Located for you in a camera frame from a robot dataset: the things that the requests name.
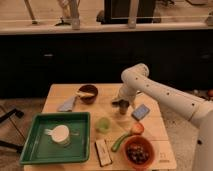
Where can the white measuring cup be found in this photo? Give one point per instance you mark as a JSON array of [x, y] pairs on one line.
[[59, 135]]

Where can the light green plastic cup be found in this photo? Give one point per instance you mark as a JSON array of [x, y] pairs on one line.
[[103, 125]]

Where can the orange bowl with berries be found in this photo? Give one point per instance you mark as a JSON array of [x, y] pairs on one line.
[[138, 153]]

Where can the green plastic tray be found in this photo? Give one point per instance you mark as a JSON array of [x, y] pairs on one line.
[[40, 149]]

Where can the red apple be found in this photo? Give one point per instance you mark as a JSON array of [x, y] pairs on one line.
[[137, 129]]

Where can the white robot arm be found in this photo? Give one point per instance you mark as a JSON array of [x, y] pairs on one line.
[[195, 109]]

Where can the dark red bowl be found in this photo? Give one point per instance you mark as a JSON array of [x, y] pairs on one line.
[[90, 89]]

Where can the grey cloth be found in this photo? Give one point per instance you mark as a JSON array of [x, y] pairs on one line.
[[67, 105]]

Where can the green cucumber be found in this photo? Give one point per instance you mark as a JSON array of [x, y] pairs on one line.
[[118, 142]]

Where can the wooden spoon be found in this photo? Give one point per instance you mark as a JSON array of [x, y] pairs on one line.
[[84, 94]]

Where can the dark metal cup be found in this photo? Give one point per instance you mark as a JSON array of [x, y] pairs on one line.
[[123, 107]]

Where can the blue sponge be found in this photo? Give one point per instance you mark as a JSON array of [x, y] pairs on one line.
[[140, 112]]

